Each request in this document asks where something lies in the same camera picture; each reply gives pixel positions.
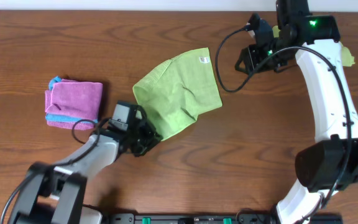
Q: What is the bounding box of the green cloth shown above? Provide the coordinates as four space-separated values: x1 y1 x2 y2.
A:
132 47 223 140
272 26 355 67

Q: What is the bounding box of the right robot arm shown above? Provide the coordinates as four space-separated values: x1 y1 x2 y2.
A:
235 1 358 223

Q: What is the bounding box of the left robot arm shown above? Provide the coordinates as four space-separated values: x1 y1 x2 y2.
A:
0 101 163 224

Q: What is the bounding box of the folded purple cloth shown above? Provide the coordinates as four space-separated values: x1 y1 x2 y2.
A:
44 78 104 131

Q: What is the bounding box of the left black cable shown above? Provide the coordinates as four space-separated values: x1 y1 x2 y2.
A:
0 105 149 224

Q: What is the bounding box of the black cable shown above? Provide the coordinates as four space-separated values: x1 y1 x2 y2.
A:
0 105 149 224
214 26 354 209

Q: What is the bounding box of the right black cable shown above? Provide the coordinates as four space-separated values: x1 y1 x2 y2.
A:
214 26 354 209

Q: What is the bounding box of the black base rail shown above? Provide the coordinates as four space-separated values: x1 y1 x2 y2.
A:
109 212 344 224

